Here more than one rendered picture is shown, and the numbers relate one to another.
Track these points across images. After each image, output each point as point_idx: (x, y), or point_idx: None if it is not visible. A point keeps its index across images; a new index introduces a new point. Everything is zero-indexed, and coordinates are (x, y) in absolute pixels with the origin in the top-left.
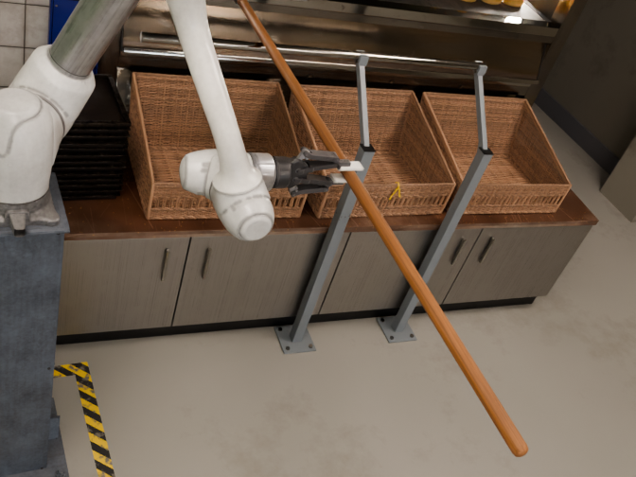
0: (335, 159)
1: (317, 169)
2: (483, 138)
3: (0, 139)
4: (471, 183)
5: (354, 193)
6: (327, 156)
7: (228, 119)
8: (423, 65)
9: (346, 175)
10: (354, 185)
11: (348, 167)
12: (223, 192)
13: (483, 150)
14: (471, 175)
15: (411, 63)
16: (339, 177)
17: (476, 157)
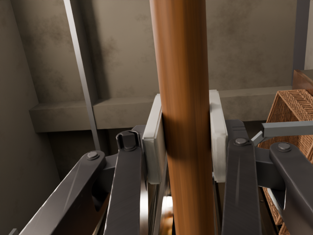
0: (86, 162)
1: (133, 221)
2: (254, 139)
3: None
4: (299, 124)
5: (186, 3)
6: (53, 194)
7: None
8: (215, 219)
9: (174, 108)
10: (163, 32)
11: (148, 120)
12: None
13: (262, 131)
14: (292, 128)
15: (215, 231)
16: (211, 140)
17: (273, 134)
